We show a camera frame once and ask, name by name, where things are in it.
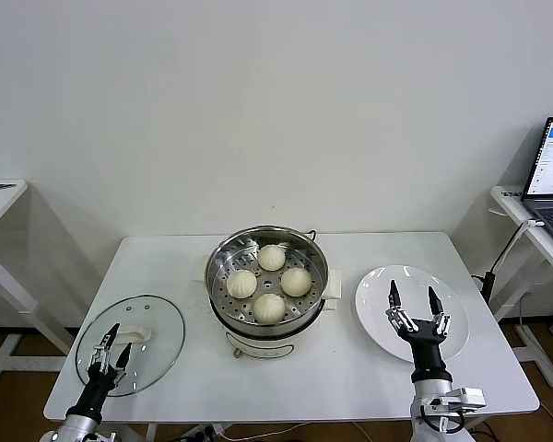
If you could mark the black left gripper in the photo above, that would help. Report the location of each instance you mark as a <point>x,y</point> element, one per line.
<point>97,391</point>

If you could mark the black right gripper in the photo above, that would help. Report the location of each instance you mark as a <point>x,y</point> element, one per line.
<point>427,354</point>

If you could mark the round glass pot lid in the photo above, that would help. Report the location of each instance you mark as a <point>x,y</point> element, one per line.
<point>166,331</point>

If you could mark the white steamed baozi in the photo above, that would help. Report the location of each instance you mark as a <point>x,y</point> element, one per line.
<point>271,257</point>
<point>296,282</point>
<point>241,283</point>
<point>268,307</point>

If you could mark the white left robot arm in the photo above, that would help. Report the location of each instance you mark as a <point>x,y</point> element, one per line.
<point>80,426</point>

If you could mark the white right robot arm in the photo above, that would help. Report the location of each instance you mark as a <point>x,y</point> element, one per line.
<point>435,414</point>

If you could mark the perforated steel steamer basket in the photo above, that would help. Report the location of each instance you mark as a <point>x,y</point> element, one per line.
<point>313,262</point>

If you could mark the stainless steel steamer pot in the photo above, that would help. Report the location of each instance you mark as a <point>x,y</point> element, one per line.
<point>267,345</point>

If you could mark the white round plate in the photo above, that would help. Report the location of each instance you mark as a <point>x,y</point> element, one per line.
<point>373,294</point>

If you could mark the white power strip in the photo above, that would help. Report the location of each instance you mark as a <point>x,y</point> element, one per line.
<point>207,430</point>

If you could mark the white side table with laptop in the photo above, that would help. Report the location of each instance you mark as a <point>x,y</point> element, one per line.
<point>511,205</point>

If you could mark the white label sticker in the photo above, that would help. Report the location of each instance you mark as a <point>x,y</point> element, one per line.
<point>510,193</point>

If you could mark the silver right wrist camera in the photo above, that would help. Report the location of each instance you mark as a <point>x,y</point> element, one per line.
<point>465,396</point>

